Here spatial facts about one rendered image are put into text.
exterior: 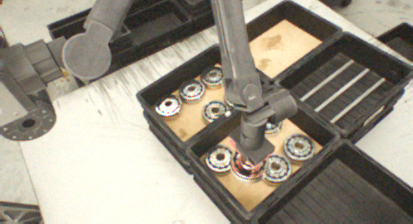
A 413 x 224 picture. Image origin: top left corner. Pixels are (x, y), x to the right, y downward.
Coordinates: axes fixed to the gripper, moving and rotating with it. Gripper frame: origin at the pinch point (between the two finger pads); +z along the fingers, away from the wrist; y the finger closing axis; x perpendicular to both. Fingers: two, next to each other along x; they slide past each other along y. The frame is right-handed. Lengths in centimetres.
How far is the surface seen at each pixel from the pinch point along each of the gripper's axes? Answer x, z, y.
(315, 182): -19.6, 22.1, -11.1
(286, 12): -70, 18, 51
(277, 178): -10.1, 19.4, -3.3
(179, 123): 0.5, 23.4, 35.7
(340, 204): -20.0, 22.0, -20.1
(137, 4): -47, 61, 159
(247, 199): 0.7, 22.7, -1.8
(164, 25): -53, 69, 137
